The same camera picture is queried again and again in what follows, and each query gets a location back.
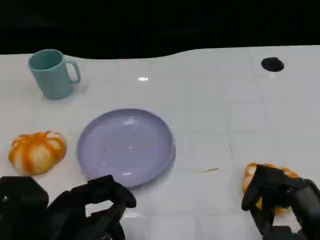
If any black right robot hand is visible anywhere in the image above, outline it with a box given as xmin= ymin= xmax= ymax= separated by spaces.
xmin=241 ymin=164 xmax=320 ymax=240

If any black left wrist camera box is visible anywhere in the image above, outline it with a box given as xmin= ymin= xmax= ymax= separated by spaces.
xmin=0 ymin=176 xmax=50 ymax=240

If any lilac plate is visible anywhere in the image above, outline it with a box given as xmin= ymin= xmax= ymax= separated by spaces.
xmin=76 ymin=107 xmax=177 ymax=189

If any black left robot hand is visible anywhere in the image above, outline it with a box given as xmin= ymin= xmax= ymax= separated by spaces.
xmin=46 ymin=174 xmax=138 ymax=240

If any black round table hole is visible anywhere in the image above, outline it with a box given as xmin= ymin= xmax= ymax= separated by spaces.
xmin=260 ymin=56 xmax=285 ymax=73

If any pale green mug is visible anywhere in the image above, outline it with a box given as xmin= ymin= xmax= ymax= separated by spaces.
xmin=27 ymin=48 xmax=82 ymax=100

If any orange white toy bread roll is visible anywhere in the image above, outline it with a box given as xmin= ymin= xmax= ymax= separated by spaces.
xmin=7 ymin=130 xmax=68 ymax=176
xmin=241 ymin=162 xmax=301 ymax=217

